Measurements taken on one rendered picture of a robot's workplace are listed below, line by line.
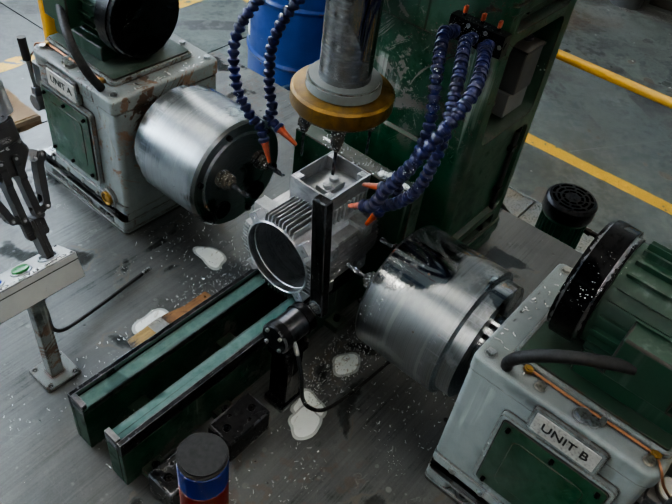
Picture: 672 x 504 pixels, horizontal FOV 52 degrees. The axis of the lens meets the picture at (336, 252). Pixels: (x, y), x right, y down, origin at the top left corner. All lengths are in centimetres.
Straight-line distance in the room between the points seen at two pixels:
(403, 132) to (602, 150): 254
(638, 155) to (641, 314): 301
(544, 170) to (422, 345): 250
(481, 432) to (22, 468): 78
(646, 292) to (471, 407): 33
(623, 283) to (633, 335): 7
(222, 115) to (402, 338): 58
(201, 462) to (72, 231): 99
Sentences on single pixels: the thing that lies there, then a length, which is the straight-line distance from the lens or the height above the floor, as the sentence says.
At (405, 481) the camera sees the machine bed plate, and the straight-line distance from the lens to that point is 131.
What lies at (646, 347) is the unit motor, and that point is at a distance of 93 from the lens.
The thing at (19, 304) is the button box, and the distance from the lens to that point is 124.
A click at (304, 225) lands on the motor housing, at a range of 127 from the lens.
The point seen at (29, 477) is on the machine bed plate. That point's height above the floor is 80.
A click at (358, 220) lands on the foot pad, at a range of 132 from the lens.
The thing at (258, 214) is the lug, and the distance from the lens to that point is 129.
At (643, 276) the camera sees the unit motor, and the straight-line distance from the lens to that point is 97.
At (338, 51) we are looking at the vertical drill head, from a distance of 112.
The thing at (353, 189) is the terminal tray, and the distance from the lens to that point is 130.
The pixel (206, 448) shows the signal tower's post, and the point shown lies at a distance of 83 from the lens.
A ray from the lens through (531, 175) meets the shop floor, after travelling 349.
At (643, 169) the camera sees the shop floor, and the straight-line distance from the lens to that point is 385.
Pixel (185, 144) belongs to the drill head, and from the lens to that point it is 139.
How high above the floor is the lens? 194
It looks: 44 degrees down
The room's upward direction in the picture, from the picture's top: 9 degrees clockwise
